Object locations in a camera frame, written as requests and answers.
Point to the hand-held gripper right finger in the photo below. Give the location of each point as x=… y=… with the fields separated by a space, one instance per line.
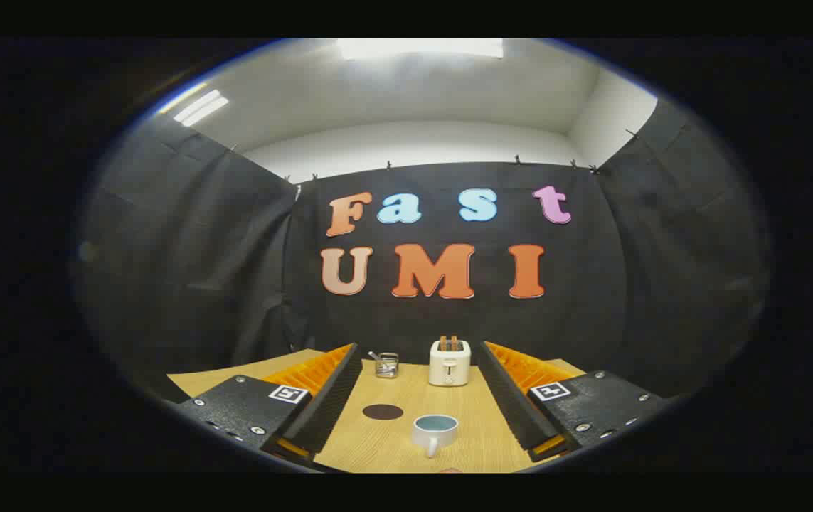
x=509 y=398

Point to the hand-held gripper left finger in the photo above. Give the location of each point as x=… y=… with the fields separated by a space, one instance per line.
x=338 y=398

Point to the brown round coaster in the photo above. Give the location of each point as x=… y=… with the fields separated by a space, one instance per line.
x=383 y=412

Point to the white cup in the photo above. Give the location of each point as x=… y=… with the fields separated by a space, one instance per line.
x=434 y=435

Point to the wooden table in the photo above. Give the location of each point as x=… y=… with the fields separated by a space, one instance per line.
x=463 y=405

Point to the white toaster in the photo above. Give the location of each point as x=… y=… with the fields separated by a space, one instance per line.
x=449 y=368

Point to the black backdrop cloth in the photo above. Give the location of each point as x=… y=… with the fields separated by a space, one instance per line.
x=449 y=323

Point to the ceiling strip light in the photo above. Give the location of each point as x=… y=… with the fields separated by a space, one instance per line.
x=196 y=107

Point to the wide ceiling light panel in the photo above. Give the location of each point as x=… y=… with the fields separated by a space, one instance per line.
x=420 y=48

